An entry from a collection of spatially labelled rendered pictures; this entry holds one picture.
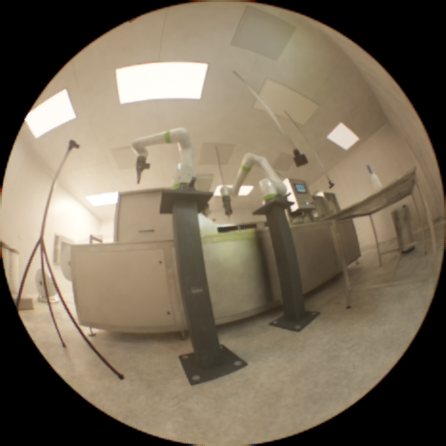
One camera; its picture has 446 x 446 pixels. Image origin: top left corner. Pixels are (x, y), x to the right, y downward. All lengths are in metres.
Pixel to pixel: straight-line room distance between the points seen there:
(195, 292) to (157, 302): 0.49
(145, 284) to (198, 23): 2.60
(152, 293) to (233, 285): 0.61
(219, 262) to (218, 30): 2.46
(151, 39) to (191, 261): 2.27
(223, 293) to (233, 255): 0.30
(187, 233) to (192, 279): 0.22
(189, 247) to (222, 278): 0.50
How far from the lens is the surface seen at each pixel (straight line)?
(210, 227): 1.40
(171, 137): 1.18
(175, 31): 2.16
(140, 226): 1.37
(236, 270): 1.13
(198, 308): 0.70
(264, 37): 2.29
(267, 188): 1.17
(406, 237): 2.50
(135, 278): 1.13
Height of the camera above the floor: 0.55
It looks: 17 degrees up
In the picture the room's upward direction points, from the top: 10 degrees counter-clockwise
